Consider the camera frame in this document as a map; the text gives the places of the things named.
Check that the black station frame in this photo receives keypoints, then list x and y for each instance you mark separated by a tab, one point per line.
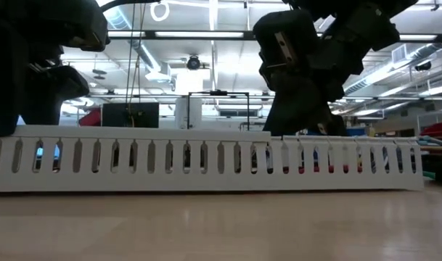
217	93

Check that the dark ceiling disc fixture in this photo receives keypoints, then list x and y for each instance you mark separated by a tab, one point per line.
99	72

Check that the red storage bin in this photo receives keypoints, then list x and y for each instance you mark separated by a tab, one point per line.
436	128

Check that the black ceiling spotlight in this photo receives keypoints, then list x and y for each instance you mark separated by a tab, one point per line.
193	62

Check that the wooden bench top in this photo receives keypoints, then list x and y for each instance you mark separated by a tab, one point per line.
434	148

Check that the black overhead light bar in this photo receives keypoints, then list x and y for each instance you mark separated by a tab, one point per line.
199	35

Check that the white duct cover strip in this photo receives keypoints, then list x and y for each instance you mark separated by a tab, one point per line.
133	132

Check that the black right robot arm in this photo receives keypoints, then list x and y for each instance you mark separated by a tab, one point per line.
369	21

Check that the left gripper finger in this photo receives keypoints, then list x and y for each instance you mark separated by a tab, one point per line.
4	90
50	98

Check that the blue storage bin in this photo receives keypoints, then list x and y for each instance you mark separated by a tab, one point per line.
355	131

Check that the grey background robot arm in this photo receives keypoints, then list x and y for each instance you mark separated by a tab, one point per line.
429	139

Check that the red storage bins stack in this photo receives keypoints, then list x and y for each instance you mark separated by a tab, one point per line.
91	119

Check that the black monitor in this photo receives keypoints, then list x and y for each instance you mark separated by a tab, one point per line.
130	116

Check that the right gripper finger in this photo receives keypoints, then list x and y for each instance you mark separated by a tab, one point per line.
331	127
293	112

